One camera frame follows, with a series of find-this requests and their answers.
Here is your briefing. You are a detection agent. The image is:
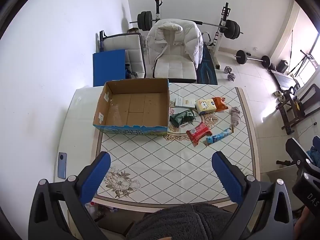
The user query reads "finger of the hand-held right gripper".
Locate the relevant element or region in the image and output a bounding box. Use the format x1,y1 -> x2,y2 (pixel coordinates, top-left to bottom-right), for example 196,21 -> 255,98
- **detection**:
285,137 -> 320,178

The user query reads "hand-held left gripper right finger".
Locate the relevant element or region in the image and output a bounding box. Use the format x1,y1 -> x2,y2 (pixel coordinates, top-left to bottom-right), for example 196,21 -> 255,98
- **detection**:
212,151 -> 293,240

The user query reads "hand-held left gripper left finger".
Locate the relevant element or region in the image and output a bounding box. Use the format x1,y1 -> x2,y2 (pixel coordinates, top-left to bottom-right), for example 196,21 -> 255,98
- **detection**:
28,151 -> 112,240

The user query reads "blue printed packet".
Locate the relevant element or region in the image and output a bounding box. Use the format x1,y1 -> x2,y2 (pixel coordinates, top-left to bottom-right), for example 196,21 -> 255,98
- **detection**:
205,127 -> 232,146

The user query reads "red packet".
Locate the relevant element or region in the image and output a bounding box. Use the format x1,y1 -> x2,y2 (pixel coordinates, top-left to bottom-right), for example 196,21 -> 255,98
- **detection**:
186,122 -> 213,146

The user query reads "grey sock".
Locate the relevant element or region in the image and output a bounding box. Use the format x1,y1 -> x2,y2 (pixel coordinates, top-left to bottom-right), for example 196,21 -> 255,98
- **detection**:
229,107 -> 242,133

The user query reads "orange snack packet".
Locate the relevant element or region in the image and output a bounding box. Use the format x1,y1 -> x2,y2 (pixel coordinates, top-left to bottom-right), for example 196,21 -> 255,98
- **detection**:
212,97 -> 229,112

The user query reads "yellow tissue pack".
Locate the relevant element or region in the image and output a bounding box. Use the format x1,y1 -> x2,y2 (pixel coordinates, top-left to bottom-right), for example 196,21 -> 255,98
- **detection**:
194,99 -> 217,115

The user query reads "green packet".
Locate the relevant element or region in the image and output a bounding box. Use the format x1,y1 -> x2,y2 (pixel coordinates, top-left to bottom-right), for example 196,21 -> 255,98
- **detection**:
169,109 -> 197,128

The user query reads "cardboard box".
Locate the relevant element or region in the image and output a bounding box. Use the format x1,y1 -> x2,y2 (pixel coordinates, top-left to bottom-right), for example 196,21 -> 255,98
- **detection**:
93,78 -> 170,137

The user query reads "person's right hand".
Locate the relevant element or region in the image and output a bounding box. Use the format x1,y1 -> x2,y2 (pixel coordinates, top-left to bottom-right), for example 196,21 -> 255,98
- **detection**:
294,206 -> 312,240

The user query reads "blue cloth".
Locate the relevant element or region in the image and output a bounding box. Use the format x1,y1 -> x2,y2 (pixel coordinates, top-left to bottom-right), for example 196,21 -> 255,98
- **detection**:
309,136 -> 320,167

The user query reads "blue smartphone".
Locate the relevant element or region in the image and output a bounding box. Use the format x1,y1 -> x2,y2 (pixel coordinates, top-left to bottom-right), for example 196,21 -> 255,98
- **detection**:
57,152 -> 67,180

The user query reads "patterned tablecloth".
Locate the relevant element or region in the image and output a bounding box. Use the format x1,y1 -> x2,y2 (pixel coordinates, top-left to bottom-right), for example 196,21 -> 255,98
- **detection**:
96,82 -> 254,202

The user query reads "person's grey fleece clothing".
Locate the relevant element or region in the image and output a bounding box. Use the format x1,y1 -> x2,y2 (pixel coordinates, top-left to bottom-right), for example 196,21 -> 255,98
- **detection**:
126,203 -> 250,240

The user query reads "dark wooden table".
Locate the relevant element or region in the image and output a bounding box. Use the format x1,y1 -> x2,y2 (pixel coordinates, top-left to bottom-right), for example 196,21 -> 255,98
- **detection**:
271,69 -> 300,91

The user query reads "black container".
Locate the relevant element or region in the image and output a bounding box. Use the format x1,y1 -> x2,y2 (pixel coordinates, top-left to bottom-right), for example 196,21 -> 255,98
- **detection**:
277,60 -> 290,74

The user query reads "tripod stand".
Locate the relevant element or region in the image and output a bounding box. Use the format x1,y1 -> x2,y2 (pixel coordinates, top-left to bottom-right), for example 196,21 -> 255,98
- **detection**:
297,50 -> 319,77

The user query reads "hanging resistance band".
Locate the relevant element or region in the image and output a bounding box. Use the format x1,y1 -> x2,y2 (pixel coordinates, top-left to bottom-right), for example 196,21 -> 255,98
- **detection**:
289,29 -> 296,74

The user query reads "blue board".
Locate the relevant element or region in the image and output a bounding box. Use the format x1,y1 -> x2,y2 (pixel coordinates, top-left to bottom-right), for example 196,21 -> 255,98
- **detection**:
92,49 -> 126,87

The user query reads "blue and black weight bench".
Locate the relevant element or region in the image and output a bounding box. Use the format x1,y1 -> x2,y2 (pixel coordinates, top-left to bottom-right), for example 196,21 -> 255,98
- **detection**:
196,44 -> 218,85

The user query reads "short barbell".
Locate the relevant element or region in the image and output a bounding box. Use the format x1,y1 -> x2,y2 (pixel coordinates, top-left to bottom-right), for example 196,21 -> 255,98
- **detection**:
235,50 -> 272,68

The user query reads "white padded chair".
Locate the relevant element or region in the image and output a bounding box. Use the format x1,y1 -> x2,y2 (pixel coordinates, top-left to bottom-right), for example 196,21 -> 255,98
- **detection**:
152,54 -> 197,82
99,31 -> 147,79

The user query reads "white puffer jacket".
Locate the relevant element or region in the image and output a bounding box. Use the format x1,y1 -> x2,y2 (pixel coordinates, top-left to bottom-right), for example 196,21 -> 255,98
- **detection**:
146,19 -> 204,69

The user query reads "barbell rack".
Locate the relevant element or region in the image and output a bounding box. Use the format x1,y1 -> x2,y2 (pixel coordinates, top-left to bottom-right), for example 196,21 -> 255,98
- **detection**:
153,0 -> 233,70

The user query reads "long barbell with black plates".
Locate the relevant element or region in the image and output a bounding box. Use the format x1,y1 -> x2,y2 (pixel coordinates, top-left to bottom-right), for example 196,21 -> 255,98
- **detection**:
129,10 -> 244,40

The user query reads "black handle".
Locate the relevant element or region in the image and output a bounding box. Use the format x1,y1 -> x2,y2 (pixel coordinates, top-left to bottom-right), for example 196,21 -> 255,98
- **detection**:
276,159 -> 298,167

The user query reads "dark wooden chair frame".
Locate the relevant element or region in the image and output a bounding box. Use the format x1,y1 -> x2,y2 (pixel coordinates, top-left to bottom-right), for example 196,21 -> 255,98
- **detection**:
276,83 -> 320,135

